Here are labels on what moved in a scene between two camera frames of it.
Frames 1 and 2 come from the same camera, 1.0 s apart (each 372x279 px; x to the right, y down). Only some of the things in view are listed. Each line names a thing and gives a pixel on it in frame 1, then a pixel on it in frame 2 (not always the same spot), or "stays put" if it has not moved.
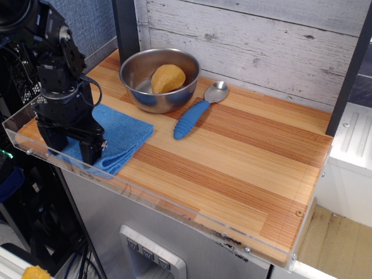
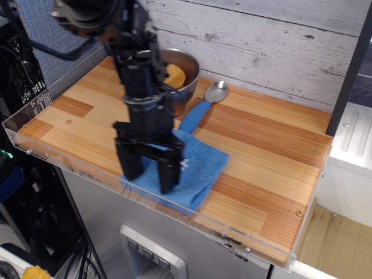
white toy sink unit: (346, 187) stays put
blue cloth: (123, 138) -> (202, 165)
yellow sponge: (167, 78) stays put
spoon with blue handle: (215, 92) stays put
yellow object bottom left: (35, 272) stays put
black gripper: (73, 117) -> (151, 129)
